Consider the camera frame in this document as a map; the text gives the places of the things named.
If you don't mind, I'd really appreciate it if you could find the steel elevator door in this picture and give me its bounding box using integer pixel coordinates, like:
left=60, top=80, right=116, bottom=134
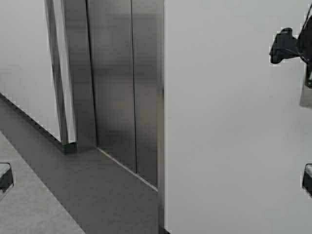
left=63, top=0, right=164, bottom=186

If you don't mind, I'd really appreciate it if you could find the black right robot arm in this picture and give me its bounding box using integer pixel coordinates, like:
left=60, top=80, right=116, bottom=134
left=269, top=7, right=312, bottom=89

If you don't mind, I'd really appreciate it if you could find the elevator call button panel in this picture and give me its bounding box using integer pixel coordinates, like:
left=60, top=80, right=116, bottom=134
left=299, top=72, right=312, bottom=109

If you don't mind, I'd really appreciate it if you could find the robot base left corner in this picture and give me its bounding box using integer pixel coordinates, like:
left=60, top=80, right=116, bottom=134
left=0, top=162, right=14, bottom=194

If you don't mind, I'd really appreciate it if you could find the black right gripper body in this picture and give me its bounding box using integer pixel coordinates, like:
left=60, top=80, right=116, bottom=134
left=269, top=27, right=300, bottom=64

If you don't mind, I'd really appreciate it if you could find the robot base right corner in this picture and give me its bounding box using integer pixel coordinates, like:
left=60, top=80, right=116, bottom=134
left=302, top=164, right=312, bottom=196

